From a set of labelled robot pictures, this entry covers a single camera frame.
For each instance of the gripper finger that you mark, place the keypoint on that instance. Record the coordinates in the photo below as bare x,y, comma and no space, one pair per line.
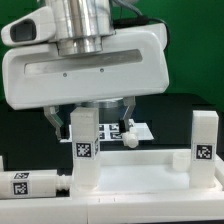
127,113
61,127

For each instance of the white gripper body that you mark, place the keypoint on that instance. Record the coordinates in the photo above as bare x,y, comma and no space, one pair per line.
132,63

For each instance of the white desk top tray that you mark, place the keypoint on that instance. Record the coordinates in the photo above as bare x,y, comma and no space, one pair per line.
143,176

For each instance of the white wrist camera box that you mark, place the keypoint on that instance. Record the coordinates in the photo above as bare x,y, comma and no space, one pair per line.
36,27

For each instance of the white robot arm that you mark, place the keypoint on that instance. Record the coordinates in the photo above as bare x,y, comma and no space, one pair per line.
74,51

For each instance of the white marker sheet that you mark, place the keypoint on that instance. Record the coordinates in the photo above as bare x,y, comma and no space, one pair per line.
110,132

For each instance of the white L-shaped obstacle wall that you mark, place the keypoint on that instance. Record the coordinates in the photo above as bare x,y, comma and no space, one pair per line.
62,209

